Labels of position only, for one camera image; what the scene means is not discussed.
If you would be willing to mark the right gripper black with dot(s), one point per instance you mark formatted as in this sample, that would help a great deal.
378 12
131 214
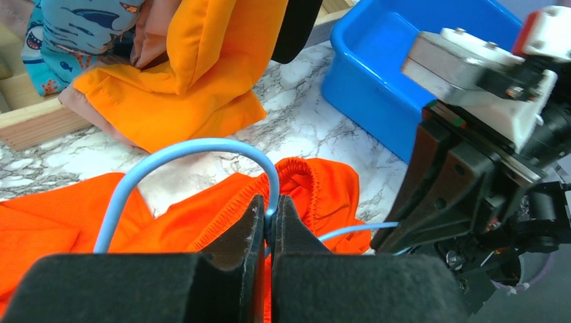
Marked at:
469 199

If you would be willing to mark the light blue wire hanger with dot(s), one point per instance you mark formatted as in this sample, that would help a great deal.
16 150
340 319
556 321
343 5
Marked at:
380 173

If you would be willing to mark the red-orange shorts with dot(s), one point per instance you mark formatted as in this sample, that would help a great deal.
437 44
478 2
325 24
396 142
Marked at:
67 220

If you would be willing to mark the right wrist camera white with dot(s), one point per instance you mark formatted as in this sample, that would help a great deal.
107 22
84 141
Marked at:
506 90

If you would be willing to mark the wooden clothes rack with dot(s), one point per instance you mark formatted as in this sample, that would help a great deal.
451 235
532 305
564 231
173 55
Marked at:
28 119

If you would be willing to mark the pink beige shorts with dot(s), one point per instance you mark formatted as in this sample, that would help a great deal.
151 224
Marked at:
147 50

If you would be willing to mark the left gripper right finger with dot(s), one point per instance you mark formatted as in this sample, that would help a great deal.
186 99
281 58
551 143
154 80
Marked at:
309 283

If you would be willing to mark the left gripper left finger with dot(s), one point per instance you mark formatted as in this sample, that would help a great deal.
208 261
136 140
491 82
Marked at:
221 283

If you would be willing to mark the blue shark print shorts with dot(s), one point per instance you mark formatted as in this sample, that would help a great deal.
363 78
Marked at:
64 38

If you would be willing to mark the black shorts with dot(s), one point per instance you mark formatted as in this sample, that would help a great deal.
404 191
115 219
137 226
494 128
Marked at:
297 24

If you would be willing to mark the orange shorts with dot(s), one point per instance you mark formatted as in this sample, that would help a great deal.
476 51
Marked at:
217 52

